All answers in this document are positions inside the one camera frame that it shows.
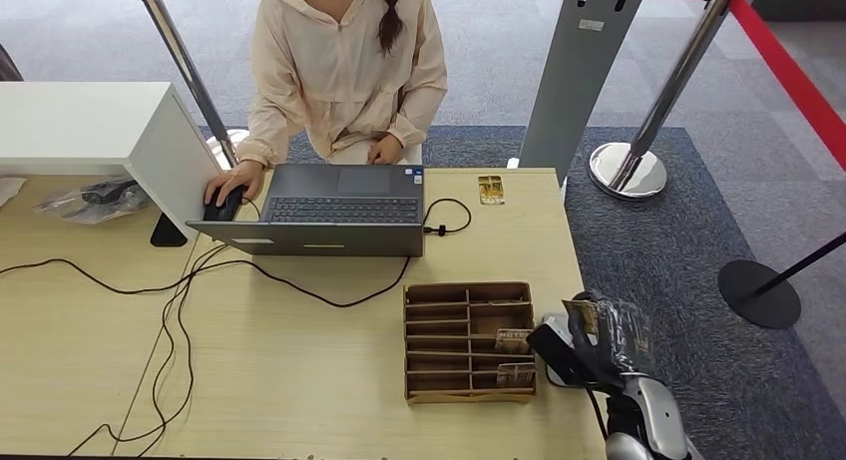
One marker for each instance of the person's left hand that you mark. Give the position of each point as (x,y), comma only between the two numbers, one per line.
(386,149)

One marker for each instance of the person's right hand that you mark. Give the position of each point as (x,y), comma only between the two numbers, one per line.
(234,176)

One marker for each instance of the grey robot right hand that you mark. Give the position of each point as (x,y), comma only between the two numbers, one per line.
(621,338)

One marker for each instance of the black computer mouse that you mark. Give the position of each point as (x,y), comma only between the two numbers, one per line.
(225,212)

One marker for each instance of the gold hotel key card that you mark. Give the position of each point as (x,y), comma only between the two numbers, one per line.
(515,376)
(513,341)

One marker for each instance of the brown cardboard card organizer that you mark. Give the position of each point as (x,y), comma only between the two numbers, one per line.
(436,351)

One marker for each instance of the person's right forearm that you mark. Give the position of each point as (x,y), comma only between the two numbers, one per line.
(261,139)

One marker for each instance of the person's left forearm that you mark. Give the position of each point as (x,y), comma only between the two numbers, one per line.
(423,123)

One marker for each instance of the white card reader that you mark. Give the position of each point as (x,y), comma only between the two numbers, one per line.
(556,321)

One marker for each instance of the person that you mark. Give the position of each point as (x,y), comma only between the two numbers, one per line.
(343,80)

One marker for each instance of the dark grey laptop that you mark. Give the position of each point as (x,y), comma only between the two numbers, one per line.
(343,179)

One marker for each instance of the black stand foot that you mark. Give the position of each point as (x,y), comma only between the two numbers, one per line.
(165,235)

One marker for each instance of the chrome stanchion with round base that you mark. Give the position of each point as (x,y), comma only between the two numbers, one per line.
(667,93)
(185,60)

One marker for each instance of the clear plastic bag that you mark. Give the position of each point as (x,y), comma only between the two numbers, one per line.
(92,202)

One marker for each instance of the black stanchion with flat base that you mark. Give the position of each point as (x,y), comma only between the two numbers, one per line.
(760,295)

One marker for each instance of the white box shelf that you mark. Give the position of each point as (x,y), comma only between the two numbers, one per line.
(66,120)

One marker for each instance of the grey kiosk stand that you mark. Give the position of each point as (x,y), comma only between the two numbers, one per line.
(581,67)

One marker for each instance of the white crumpled plastic sheet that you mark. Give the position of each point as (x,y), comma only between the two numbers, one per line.
(8,189)

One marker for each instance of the dark grey chair edge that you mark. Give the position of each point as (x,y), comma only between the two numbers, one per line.
(8,70)

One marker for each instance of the wide red barrier belt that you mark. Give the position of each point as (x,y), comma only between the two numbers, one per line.
(786,73)

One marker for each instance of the dark display plinth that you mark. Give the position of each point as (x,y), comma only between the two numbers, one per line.
(806,4)

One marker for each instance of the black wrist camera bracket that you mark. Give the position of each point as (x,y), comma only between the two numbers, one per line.
(558,354)

